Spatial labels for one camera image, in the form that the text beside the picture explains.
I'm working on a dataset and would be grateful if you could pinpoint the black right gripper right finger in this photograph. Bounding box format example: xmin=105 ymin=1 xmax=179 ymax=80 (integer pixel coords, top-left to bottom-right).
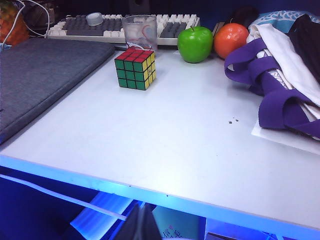
xmin=143 ymin=203 xmax=163 ymax=240

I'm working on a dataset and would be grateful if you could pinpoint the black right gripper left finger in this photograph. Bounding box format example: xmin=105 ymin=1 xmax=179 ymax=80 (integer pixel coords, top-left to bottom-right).
xmin=113 ymin=203 xmax=146 ymax=240

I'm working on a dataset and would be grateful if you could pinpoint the Rubik's cube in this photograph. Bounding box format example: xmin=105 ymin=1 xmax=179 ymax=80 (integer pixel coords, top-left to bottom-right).
xmin=114 ymin=47 xmax=157 ymax=91

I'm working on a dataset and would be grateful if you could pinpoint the light blue printed booklet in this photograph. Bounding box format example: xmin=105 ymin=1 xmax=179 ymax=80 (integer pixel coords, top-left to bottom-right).
xmin=152 ymin=206 xmax=208 ymax=240

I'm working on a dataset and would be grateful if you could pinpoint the white paper sheet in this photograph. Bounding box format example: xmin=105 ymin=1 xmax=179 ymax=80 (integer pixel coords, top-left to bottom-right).
xmin=250 ymin=119 xmax=320 ymax=156

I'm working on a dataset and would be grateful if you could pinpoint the grey felt laptop sleeve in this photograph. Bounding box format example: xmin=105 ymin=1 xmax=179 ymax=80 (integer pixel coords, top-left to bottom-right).
xmin=0 ymin=37 xmax=116 ymax=146

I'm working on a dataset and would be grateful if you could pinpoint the purple white tote bag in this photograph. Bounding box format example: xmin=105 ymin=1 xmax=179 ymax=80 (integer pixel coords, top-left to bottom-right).
xmin=224 ymin=23 xmax=320 ymax=141

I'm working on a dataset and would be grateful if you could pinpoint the green apple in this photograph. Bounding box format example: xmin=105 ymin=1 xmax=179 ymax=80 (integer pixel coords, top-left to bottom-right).
xmin=177 ymin=25 xmax=214 ymax=64

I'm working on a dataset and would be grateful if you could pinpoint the clear printed glass cup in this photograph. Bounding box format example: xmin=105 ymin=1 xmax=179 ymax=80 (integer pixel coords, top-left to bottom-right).
xmin=121 ymin=14 xmax=158 ymax=52

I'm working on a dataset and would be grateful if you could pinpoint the orange round fruit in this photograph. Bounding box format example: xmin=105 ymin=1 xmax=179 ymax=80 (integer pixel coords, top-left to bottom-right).
xmin=213 ymin=22 xmax=250 ymax=60

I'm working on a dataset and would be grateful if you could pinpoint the white grey mechanical keyboard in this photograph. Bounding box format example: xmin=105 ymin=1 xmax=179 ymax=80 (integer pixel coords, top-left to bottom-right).
xmin=47 ymin=13 xmax=201 ymax=46

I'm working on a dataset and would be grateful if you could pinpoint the white round cap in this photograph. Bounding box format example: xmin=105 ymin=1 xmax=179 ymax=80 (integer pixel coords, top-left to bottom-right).
xmin=85 ymin=12 xmax=104 ymax=27

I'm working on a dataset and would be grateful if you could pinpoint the pineapple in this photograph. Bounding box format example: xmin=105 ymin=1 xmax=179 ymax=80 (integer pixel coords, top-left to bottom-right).
xmin=0 ymin=0 xmax=30 ymax=47

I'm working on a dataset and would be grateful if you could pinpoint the black folded cloth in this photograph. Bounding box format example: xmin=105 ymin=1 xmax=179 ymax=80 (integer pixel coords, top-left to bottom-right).
xmin=287 ymin=13 xmax=320 ymax=83

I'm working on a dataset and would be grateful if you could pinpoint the light blue patterned item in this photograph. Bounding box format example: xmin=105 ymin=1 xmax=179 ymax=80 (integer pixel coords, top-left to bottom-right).
xmin=249 ymin=9 xmax=320 ymax=28

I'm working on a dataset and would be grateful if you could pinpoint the thick white cable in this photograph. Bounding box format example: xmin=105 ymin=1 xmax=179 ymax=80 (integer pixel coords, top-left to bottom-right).
xmin=0 ymin=174 xmax=127 ymax=221

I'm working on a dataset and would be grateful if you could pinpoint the thin white cable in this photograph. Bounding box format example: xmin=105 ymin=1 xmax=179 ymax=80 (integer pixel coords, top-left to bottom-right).
xmin=0 ymin=0 xmax=51 ymax=51

